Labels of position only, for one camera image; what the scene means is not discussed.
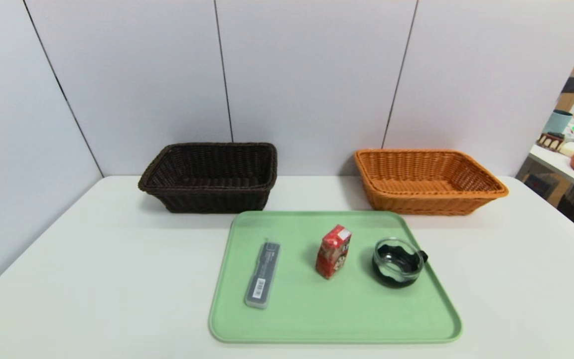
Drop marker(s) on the red snack box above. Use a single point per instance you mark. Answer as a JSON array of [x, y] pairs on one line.
[[332, 257]]

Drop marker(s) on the grey plastic compass case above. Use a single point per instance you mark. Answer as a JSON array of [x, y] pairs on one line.
[[263, 276]]

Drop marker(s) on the glass ashtray black base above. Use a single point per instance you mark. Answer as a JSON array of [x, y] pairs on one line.
[[397, 274]]

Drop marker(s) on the dark brown wicker basket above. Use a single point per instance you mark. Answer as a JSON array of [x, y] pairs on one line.
[[207, 199]]

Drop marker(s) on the orange wicker basket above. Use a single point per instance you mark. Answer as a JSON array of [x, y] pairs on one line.
[[426, 202]]

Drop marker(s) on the green plastic tray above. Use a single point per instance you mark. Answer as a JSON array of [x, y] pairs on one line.
[[317, 309]]

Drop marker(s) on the brown cake slice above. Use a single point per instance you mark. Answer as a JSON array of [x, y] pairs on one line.
[[550, 141]]

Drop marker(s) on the white side table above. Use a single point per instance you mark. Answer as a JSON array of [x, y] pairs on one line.
[[561, 167]]

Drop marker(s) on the pale teal cup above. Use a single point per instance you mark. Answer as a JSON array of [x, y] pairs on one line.
[[558, 123]]

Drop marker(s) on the white oval item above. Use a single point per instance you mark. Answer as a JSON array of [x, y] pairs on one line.
[[571, 149]]

